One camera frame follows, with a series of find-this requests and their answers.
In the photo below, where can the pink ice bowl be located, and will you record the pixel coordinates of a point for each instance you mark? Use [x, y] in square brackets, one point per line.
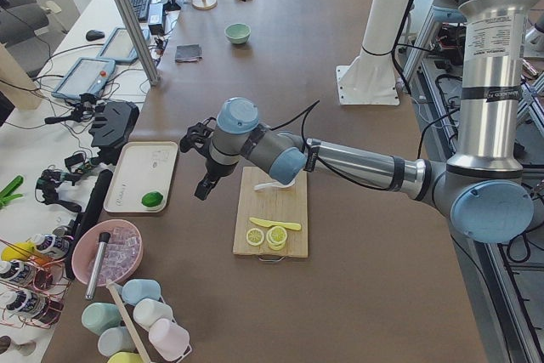
[123, 252]

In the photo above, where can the green lime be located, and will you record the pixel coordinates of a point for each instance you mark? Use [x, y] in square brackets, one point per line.
[152, 199]

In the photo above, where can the beige rabbit tray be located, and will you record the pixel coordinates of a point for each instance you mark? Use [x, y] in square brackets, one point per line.
[143, 166]

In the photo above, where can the teal green plastic cup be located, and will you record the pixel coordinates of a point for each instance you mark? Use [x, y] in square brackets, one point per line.
[98, 317]

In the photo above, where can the blue teach pendant near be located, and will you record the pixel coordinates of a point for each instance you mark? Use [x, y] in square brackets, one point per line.
[86, 76]

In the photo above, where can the blue teach pendant far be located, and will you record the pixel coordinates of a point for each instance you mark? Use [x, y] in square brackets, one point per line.
[119, 47]

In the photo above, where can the grey folded cloth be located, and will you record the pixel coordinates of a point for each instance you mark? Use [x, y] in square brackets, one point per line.
[188, 53]

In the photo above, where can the yellow plastic knife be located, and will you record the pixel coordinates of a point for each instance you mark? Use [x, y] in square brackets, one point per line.
[271, 223]

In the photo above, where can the copper wire bottle rack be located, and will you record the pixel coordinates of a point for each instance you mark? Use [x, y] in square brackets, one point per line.
[33, 286]

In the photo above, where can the single lemon slice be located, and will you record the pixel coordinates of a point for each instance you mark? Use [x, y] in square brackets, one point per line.
[255, 237]

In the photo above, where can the white ceramic spoon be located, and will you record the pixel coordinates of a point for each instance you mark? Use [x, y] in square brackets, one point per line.
[273, 185]

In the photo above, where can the pale green plastic cup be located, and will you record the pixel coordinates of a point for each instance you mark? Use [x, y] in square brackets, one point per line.
[148, 311]

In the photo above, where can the black computer mouse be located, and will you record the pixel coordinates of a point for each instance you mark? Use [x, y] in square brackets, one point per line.
[93, 35]

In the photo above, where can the green bowl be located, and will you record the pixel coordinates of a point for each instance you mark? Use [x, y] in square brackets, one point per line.
[237, 33]

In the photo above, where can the aluminium frame post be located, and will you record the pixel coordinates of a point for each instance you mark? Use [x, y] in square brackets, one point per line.
[131, 23]

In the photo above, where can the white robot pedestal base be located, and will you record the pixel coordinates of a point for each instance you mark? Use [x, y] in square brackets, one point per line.
[370, 78]

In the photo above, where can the light blue plastic cup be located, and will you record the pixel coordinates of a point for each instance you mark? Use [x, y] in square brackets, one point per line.
[136, 290]

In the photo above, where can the metal muddler in bowl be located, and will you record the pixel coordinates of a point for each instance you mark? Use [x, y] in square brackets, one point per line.
[93, 280]

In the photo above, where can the top stacked lemon slice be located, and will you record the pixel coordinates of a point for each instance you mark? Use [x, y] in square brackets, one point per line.
[277, 231]

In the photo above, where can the pink plastic cup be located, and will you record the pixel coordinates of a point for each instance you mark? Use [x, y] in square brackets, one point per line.
[169, 339]

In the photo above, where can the green plastic clamp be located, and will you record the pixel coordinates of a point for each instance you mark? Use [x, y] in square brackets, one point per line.
[8, 193]

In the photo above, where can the bamboo cutting board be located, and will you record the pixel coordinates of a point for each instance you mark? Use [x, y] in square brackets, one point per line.
[274, 204]

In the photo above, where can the blue teach pendant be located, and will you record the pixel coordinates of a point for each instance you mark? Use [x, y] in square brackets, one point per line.
[119, 47]
[86, 76]

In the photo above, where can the blue grey plastic cup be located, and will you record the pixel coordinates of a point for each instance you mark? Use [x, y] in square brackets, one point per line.
[114, 340]

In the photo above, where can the white wire cup rack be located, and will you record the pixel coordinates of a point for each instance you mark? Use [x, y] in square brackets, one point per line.
[169, 339]

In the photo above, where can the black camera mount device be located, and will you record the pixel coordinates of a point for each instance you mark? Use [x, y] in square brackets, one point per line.
[112, 125]

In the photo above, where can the yellow plastic cup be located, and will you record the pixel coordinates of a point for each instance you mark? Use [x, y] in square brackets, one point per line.
[125, 357]

